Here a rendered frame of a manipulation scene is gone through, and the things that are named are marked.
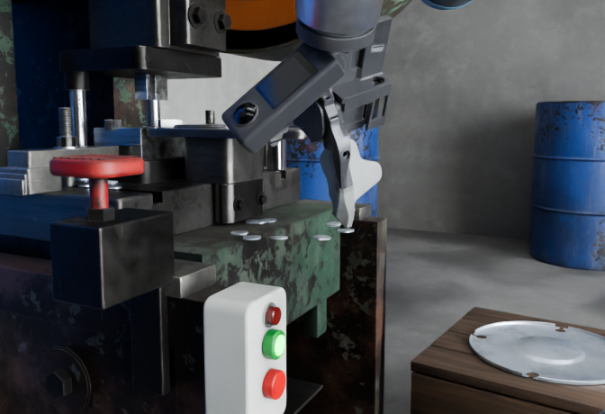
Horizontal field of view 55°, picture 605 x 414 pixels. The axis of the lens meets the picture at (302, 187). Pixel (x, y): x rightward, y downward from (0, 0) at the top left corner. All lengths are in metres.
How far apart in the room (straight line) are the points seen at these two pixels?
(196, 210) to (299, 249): 0.17
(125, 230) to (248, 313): 0.13
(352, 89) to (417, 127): 3.61
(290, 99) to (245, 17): 0.73
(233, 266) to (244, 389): 0.19
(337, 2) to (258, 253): 0.38
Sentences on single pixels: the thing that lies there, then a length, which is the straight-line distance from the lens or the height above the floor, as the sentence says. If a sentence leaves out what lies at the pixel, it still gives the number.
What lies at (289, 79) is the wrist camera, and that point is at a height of 0.83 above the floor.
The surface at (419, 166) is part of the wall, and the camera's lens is 4.17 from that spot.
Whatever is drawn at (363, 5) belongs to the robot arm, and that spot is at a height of 0.88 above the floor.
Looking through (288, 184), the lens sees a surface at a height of 0.68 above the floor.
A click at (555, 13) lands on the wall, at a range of 4.06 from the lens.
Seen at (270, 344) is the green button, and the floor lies 0.59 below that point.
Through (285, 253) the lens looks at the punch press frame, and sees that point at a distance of 0.82.
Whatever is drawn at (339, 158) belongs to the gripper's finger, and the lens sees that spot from 0.55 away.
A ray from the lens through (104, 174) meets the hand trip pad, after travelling 0.50.
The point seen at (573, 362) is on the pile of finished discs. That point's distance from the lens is 1.21.
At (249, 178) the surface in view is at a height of 0.71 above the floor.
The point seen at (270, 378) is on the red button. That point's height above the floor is 0.55.
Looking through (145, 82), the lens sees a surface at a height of 0.85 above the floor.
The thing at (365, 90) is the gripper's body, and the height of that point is 0.82.
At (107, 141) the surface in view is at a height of 0.76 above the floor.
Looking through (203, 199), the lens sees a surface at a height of 0.68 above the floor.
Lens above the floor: 0.80
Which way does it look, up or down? 7 degrees down
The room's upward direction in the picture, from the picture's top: straight up
